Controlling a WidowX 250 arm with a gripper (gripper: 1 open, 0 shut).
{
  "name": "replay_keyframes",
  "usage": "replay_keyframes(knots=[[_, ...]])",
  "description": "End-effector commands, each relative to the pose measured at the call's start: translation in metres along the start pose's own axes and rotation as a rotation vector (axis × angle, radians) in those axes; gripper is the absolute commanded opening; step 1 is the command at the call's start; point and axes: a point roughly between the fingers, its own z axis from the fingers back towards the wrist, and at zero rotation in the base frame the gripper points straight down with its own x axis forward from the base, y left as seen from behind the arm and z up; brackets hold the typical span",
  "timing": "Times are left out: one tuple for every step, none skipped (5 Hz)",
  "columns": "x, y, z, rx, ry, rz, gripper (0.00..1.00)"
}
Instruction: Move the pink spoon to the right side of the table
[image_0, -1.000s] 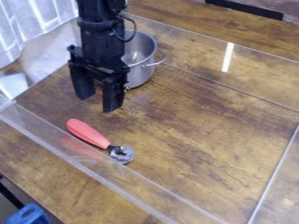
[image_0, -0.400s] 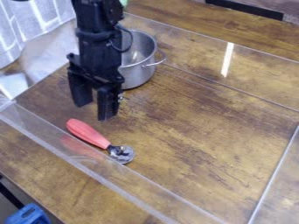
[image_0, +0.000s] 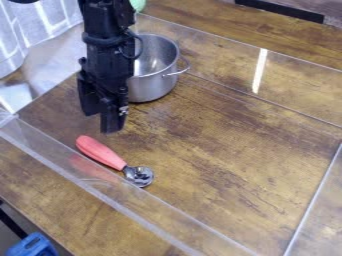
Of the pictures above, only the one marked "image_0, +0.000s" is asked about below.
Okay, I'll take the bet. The white patterned curtain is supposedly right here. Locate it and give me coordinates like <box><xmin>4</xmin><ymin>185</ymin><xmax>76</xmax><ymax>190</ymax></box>
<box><xmin>0</xmin><ymin>0</ymin><xmax>83</xmax><ymax>79</ymax></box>

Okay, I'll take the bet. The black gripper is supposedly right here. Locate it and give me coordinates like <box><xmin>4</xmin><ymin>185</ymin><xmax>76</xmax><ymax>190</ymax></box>
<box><xmin>76</xmin><ymin>31</ymin><xmax>138</xmax><ymax>134</ymax></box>

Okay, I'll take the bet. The clear acrylic barrier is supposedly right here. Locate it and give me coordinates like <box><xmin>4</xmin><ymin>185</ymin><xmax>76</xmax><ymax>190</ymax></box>
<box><xmin>0</xmin><ymin>115</ymin><xmax>254</xmax><ymax>256</ymax></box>

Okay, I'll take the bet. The stainless steel pot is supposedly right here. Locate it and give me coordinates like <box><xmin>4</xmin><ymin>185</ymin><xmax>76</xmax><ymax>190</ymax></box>
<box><xmin>128</xmin><ymin>33</ymin><xmax>190</xmax><ymax>103</ymax></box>

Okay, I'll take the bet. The green textured object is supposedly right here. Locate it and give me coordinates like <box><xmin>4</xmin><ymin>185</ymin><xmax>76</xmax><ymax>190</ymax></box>
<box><xmin>130</xmin><ymin>0</ymin><xmax>147</xmax><ymax>13</ymax></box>

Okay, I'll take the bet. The pink handled metal spoon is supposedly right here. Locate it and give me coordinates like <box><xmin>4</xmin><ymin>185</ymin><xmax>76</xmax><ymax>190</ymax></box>
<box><xmin>76</xmin><ymin>135</ymin><xmax>154</xmax><ymax>188</ymax></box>

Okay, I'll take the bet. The black bar on table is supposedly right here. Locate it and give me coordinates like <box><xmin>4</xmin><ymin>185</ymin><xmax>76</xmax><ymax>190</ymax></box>
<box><xmin>234</xmin><ymin>0</ymin><xmax>325</xmax><ymax>24</ymax></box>

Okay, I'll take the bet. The blue plastic crate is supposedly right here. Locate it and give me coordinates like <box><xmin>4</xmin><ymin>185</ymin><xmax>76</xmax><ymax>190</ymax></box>
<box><xmin>6</xmin><ymin>232</ymin><xmax>59</xmax><ymax>256</ymax></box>

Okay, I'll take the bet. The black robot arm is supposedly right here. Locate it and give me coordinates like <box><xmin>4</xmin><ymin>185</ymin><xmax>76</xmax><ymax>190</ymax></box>
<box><xmin>0</xmin><ymin>0</ymin><xmax>138</xmax><ymax>133</ymax></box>

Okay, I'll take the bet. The black cable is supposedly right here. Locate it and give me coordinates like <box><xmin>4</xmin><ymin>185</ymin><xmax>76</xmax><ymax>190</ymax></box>
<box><xmin>114</xmin><ymin>29</ymin><xmax>144</xmax><ymax>61</ymax></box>

